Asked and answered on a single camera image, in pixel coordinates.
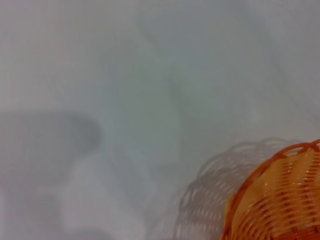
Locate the orange yellow woven basket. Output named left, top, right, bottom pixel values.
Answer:
left=221, top=138, right=320, bottom=240

